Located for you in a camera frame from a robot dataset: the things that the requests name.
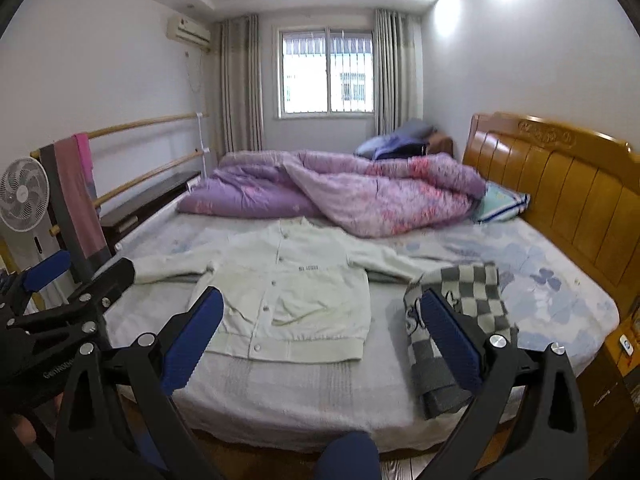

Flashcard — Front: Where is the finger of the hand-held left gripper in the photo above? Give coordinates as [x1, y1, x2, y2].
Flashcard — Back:
[2, 250, 72, 318]
[10, 258, 136, 346]

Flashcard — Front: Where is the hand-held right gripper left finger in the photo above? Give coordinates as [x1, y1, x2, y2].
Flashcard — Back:
[53, 286, 225, 480]

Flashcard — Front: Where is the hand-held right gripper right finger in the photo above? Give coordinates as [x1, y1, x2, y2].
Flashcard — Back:
[419, 287, 589, 480]

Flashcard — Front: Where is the grey white checkered cardigan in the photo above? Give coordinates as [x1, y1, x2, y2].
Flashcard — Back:
[403, 261, 521, 421]

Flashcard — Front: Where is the white snap button jacket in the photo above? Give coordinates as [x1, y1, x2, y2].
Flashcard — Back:
[132, 216, 436, 362]

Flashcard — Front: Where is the grey pink striped towel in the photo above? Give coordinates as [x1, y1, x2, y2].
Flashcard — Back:
[39, 137, 112, 281]

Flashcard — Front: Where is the white standing fan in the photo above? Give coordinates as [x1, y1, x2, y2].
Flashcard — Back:
[0, 156, 63, 286]

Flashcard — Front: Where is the bed mattress with floral sheet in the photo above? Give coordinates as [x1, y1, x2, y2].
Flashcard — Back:
[95, 210, 621, 453]

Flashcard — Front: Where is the bright pink cloth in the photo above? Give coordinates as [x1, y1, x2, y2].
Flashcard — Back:
[72, 133, 96, 201]

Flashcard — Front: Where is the green blue pillow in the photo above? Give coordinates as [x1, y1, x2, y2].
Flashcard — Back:
[472, 181, 531, 224]

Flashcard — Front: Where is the person's blue trouser leg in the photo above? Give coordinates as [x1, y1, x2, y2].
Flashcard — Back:
[314, 430, 382, 480]

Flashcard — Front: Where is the purple floral quilt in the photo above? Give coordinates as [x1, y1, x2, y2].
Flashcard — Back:
[177, 149, 488, 238]

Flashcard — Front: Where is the wooden headboard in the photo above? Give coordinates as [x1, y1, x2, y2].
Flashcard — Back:
[462, 111, 640, 306]

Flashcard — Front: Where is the dark blue bedding pile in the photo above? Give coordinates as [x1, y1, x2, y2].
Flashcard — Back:
[355, 120, 433, 161]

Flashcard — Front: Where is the grey striped curtain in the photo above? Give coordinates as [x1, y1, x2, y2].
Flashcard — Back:
[372, 8, 423, 133]
[216, 15, 265, 161]

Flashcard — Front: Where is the white air conditioner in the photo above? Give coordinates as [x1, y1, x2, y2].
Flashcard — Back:
[166, 16, 212, 50]

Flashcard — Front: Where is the window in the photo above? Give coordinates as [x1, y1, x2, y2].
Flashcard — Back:
[276, 27, 377, 120]

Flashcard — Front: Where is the wooden double rail rack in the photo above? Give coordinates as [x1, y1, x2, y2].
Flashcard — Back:
[30, 112, 208, 236]

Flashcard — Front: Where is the air conditioner cable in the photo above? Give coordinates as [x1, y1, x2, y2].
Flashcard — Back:
[185, 49, 206, 93]

